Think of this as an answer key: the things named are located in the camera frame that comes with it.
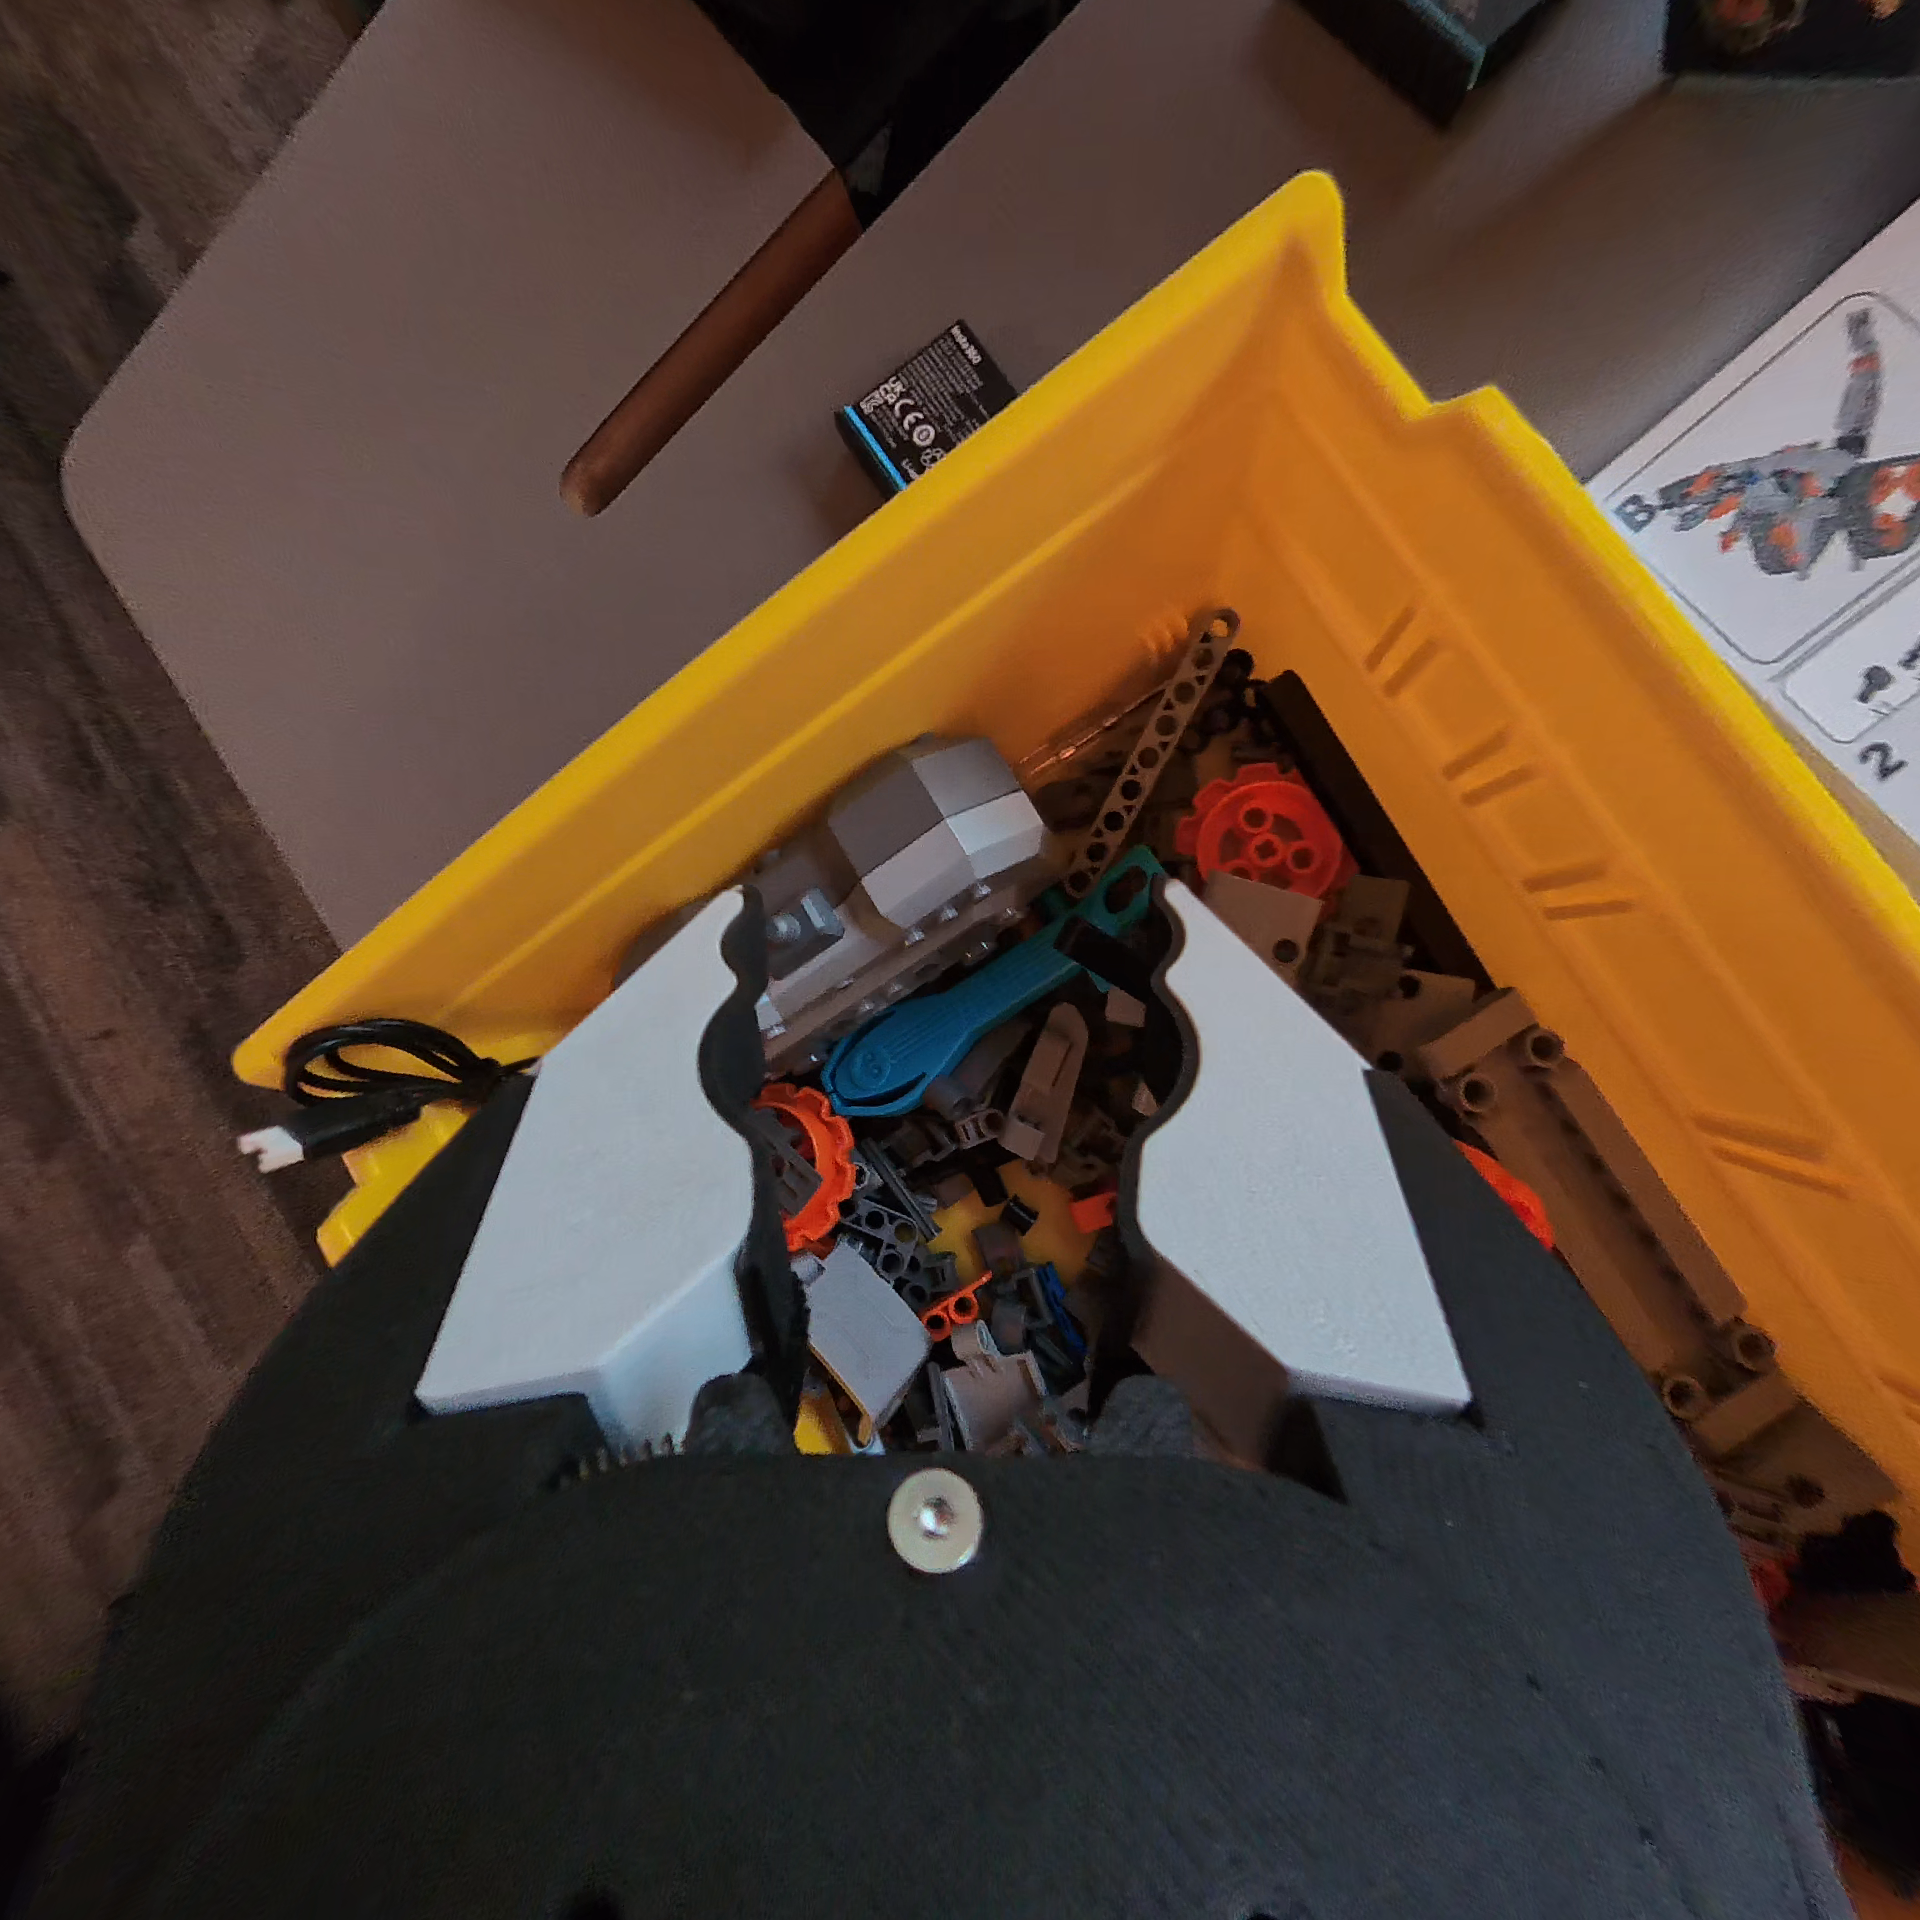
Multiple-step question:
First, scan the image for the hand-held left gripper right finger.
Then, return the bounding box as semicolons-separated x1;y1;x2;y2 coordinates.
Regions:
1114;877;1476;1452

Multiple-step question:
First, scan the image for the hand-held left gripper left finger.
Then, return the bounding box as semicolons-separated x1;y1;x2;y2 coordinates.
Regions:
415;884;792;1446

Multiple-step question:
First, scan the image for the pile of toy building parts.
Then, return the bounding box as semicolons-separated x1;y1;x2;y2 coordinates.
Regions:
631;606;1920;1713

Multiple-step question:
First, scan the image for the brown wooden bar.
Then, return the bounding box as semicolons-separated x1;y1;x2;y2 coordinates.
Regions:
558;169;865;522

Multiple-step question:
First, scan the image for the teal brick separator tool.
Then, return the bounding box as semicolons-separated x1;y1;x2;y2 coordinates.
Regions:
819;844;1172;1123

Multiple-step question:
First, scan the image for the yellow plastic bin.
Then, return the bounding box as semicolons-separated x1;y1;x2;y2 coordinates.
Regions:
229;169;1920;1518

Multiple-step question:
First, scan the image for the orange toy wheel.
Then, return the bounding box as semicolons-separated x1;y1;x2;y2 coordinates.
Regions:
746;1080;861;1259
1172;763;1362;906

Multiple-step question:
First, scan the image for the grey white toy motor block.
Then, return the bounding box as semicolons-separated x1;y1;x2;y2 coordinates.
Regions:
746;732;1051;1056

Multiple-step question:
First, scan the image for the black box with blue edge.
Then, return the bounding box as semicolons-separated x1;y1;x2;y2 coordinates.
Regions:
832;318;1022;500

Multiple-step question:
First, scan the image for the dark printed cardboard box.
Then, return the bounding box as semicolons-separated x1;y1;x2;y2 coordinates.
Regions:
1662;0;1920;81

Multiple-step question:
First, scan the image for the small black printed box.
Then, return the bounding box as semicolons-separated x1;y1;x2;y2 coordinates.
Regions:
1292;0;1551;132

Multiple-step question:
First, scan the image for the building instruction booklet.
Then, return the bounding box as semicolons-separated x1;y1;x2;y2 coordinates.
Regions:
1578;194;1920;847

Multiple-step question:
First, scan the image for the black glossy panel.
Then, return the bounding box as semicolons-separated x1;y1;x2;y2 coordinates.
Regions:
686;0;1086;204

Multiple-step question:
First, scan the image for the black cable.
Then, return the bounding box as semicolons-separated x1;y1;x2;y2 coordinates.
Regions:
235;1017;540;1183

